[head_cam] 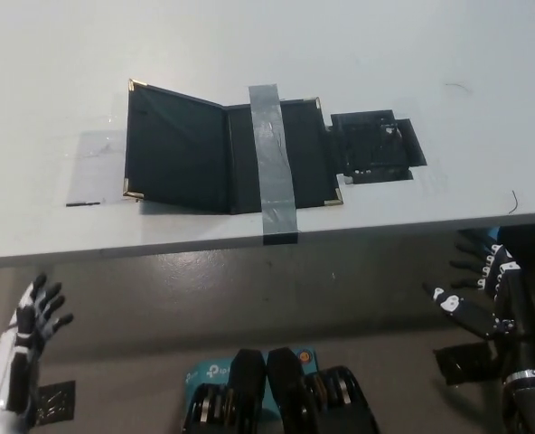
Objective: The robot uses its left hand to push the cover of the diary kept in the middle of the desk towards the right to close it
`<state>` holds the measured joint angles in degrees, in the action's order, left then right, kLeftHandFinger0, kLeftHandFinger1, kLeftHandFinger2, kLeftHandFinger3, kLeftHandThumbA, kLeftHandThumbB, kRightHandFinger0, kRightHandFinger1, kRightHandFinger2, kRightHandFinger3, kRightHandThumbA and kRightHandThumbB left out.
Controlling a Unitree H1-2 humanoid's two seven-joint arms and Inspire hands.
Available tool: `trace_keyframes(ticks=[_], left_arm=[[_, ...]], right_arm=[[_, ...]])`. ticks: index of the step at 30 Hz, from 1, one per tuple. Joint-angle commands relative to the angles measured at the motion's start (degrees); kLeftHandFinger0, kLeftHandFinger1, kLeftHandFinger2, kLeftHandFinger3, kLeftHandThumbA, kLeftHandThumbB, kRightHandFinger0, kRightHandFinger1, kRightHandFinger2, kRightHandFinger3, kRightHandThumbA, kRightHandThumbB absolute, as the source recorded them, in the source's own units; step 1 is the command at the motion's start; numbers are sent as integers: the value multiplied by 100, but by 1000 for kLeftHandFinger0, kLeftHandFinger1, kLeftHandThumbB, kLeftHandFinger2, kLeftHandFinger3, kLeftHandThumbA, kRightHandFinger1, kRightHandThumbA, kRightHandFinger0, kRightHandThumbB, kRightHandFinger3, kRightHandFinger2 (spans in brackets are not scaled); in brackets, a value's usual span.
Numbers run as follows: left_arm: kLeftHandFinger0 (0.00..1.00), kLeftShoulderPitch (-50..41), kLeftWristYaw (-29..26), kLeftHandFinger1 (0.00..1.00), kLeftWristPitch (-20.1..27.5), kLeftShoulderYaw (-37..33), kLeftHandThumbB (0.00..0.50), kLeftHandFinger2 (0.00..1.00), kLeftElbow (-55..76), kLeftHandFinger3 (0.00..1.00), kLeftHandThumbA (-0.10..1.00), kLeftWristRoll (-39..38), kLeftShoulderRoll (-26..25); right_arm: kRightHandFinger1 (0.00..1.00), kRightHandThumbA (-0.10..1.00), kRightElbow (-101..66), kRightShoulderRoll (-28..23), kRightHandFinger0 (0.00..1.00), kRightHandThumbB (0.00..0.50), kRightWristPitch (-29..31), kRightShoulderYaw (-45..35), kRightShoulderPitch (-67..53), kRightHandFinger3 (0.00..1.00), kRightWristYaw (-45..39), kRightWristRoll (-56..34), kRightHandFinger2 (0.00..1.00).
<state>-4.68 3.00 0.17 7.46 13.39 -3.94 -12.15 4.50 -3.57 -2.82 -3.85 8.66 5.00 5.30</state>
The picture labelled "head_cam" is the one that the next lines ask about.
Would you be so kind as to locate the small black floor tape patch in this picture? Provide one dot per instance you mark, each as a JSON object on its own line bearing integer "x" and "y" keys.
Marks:
{"x": 55, "y": 403}

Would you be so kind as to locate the black tape patch with holes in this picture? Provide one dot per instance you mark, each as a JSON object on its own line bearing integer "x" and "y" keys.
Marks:
{"x": 376, "y": 144}

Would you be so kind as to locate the teal tp-link box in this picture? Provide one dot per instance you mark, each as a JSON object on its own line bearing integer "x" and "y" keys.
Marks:
{"x": 206, "y": 373}

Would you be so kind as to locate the grey duct tape strip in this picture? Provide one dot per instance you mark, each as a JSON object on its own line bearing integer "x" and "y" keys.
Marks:
{"x": 274, "y": 172}

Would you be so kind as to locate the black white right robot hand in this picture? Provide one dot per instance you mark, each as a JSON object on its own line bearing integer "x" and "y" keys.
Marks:
{"x": 518, "y": 316}

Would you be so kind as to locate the large black floor tape patch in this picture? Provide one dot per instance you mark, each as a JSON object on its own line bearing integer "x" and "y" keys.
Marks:
{"x": 468, "y": 364}

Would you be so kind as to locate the clear plastic sheet over paper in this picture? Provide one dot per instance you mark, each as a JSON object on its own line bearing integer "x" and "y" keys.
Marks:
{"x": 98, "y": 167}

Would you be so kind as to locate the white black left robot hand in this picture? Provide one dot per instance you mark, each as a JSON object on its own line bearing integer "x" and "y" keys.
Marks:
{"x": 12, "y": 361}

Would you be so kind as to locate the black diary with gold corners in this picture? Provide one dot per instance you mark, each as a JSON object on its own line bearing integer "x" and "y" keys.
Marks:
{"x": 181, "y": 153}

